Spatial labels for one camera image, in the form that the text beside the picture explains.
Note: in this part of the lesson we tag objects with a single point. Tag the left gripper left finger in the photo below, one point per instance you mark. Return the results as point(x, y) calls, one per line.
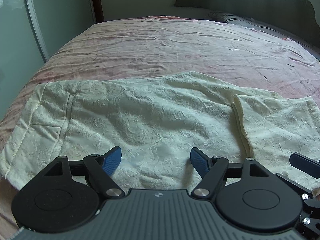
point(97, 170)

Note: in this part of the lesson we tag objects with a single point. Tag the pale green wardrobe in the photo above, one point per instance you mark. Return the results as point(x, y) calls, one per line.
point(32, 31)

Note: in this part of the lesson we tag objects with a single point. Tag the pink bed sheet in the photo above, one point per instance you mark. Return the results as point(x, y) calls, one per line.
point(151, 47)

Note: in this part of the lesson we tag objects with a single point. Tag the dark curved headboard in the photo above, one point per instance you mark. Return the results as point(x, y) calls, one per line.
point(286, 14)

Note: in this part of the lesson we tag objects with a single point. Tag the grey patterned pillow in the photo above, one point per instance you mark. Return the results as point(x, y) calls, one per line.
point(225, 17)

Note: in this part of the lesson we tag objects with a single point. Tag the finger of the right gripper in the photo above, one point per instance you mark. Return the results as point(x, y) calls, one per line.
point(303, 163)

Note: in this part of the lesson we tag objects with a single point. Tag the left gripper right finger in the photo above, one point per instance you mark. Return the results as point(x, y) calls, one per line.
point(214, 172)

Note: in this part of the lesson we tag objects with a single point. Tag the cream embroidered pants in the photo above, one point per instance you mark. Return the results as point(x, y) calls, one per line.
point(156, 122)

